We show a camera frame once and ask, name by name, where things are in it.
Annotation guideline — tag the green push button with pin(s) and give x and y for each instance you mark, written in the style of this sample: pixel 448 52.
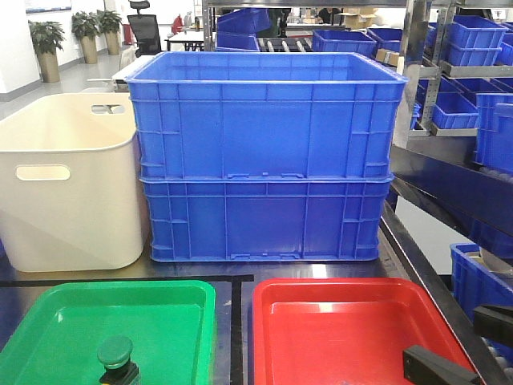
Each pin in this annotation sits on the green push button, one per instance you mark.
pixel 115 355

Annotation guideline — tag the potted plant middle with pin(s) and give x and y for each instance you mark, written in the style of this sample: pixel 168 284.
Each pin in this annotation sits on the potted plant middle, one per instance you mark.
pixel 84 27

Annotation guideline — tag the green plastic tray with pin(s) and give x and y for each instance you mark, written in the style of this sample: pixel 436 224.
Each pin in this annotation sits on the green plastic tray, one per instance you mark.
pixel 170 323

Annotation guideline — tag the blue bin lower right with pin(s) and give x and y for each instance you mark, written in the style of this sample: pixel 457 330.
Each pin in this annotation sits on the blue bin lower right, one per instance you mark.
pixel 474 283

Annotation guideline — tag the black office chair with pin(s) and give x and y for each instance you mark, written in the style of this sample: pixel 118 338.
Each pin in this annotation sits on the black office chair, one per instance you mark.
pixel 145 28

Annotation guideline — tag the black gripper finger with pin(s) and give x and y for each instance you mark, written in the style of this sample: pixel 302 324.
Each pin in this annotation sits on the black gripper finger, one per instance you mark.
pixel 494 322
pixel 421 366

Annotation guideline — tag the potted plant left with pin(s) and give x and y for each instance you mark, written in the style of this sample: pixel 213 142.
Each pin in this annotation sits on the potted plant left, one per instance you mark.
pixel 47 38

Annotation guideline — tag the stacked blue crate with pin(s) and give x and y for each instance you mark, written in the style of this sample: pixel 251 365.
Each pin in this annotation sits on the stacked blue crate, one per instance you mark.
pixel 265 219
pixel 227 115

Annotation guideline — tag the potted plant right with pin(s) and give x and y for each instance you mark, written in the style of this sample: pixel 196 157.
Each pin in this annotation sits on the potted plant right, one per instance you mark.
pixel 109 24

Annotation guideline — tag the blue crate right edge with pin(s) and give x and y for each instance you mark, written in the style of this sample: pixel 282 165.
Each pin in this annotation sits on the blue crate right edge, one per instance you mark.
pixel 494 136

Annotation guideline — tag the red plastic tray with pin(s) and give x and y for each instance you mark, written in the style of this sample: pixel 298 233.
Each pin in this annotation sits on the red plastic tray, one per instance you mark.
pixel 344 330

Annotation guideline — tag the upper stacked blue crate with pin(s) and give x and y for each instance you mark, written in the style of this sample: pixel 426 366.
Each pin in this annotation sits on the upper stacked blue crate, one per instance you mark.
pixel 227 115

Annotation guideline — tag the cream plastic basket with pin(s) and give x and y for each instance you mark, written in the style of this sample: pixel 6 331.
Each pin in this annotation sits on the cream plastic basket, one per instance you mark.
pixel 70 192

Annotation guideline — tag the potted plant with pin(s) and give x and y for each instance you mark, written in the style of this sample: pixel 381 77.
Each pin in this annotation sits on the potted plant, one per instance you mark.
pixel 109 24
pixel 84 27
pixel 47 38

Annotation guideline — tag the lower stacked blue crate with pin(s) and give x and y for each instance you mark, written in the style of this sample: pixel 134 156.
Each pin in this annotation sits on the lower stacked blue crate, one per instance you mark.
pixel 265 219

